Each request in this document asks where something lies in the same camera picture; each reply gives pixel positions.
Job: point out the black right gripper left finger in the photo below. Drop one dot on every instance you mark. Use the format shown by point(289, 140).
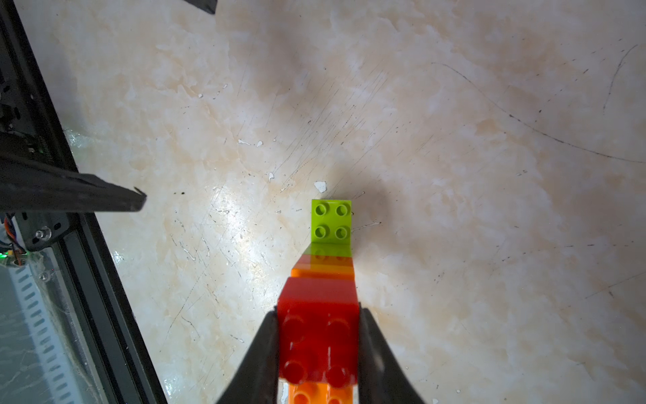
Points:
point(257, 378)

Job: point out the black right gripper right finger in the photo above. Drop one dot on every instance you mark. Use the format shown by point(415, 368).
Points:
point(380, 377)

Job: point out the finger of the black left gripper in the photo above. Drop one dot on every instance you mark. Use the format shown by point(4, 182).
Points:
point(28, 185)

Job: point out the red lego brick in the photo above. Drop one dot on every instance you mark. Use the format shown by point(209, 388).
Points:
point(318, 331)

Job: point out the orange lego brick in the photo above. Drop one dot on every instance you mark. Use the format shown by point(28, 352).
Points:
point(321, 267)

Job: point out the green square lego brick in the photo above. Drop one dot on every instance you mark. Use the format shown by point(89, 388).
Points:
point(331, 228)

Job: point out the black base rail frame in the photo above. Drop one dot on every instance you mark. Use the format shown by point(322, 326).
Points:
point(66, 251)

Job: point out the white slotted cable duct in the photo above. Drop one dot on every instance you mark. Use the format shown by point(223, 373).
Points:
point(44, 373)

